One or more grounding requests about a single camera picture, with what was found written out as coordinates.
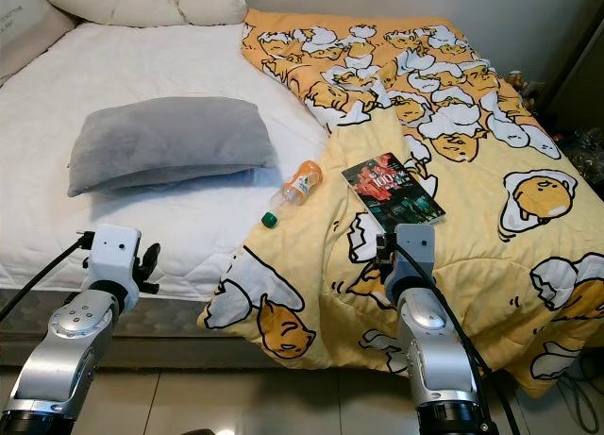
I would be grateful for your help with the dark cover paperback book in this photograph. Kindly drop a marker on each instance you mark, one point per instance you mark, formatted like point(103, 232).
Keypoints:
point(392, 190)

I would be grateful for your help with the grey velvet pillow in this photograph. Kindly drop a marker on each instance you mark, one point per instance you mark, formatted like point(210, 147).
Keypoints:
point(165, 142)

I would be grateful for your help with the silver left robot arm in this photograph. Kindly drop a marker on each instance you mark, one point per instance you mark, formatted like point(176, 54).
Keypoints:
point(71, 352)

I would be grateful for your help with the yellow cartoon egg blanket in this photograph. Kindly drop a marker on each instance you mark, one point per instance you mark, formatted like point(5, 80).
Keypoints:
point(481, 265)

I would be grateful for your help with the orange drink plastic bottle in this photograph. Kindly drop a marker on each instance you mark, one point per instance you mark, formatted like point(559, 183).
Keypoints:
point(302, 183)

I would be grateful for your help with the white quilted bed mattress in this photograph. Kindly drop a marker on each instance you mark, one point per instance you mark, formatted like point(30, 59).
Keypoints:
point(38, 199)

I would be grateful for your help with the beige bed base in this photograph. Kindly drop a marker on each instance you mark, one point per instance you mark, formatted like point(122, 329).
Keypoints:
point(38, 350)

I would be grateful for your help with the dark bedside furniture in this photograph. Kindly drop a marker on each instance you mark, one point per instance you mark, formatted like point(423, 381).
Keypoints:
point(576, 86)

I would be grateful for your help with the cream long bolster pillow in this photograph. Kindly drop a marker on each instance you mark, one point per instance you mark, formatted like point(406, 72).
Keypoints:
point(104, 3)

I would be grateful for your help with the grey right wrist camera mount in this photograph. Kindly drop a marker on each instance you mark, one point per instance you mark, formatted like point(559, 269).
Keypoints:
point(415, 246)

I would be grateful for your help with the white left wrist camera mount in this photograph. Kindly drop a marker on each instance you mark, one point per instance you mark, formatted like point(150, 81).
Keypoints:
point(115, 251)

